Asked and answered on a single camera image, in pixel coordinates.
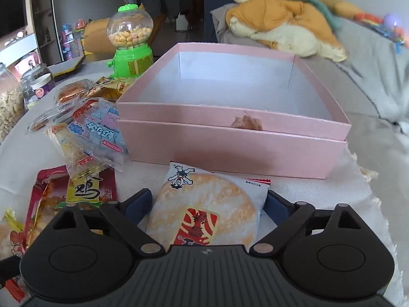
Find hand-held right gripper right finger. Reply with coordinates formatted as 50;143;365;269
249;190;362;257

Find small clear snack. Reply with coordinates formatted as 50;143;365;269
231;111;265;131

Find grey bed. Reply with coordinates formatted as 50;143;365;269
211;3;409;130

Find colourful toys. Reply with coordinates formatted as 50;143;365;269
354;11;409;54

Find pink cardboard box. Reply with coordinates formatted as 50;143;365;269
116;42;351;180

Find yellow beanbag chair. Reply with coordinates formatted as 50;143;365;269
83;17;117;54

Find yellow edged book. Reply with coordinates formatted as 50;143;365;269
50;56;87;78

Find purple label cup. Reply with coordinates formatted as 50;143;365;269
31;73;56;102

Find yellow cracker packet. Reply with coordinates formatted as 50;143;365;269
47;123;107;181

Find colourful bottles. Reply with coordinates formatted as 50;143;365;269
60;19;87;62

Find black television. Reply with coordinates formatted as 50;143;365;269
0;0;27;37

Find white tablecloth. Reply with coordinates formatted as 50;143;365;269
0;57;398;307

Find glass jar of nuts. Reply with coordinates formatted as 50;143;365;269
0;62;27;144

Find green gumball machine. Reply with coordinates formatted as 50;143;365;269
106;4;155;79

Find wall shelf unit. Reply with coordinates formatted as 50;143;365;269
25;0;66;66

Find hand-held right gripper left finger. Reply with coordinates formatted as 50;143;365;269
50;188;163;257

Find orange and cream duvet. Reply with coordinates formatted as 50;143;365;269
225;0;348;62

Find yellow striped snack packet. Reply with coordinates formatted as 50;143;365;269
86;76;138;101

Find blue and pink snack packet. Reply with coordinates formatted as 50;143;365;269
72;98;129;172

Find cartoon print cracker packet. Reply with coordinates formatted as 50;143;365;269
0;208;28;261

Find glass jar with lid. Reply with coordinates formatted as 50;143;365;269
20;61;52;103

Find clear small cake packet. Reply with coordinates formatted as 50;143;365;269
28;108;66;132

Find yellow and red snack packet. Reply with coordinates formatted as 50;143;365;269
65;169;116;204

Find small brown cake packet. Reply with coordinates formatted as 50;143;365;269
56;79;92;106

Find round rice cracker packet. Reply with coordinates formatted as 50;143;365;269
145;161;272;250

